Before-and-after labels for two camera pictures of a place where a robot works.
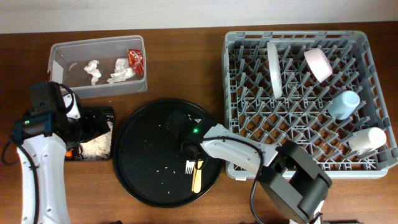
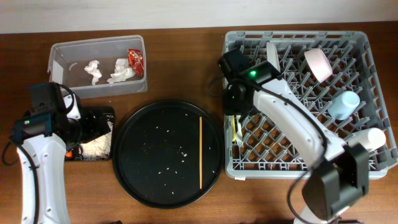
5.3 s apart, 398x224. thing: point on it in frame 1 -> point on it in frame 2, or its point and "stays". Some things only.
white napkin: x=92 y=69 stays
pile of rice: x=99 y=148 stays
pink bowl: x=319 y=64 stays
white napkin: x=122 y=71 stays
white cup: x=365 y=141 stays
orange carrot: x=69 y=154 stays
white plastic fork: x=189 y=165 -> x=239 y=135
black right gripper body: x=182 y=157 -> x=232 y=106
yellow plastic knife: x=196 y=182 -> x=234 y=130
